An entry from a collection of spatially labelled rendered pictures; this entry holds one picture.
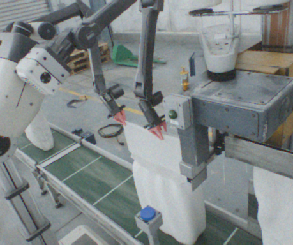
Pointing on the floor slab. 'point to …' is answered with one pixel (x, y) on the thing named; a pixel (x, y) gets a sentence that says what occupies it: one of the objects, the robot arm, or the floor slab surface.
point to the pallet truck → (118, 52)
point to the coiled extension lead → (110, 134)
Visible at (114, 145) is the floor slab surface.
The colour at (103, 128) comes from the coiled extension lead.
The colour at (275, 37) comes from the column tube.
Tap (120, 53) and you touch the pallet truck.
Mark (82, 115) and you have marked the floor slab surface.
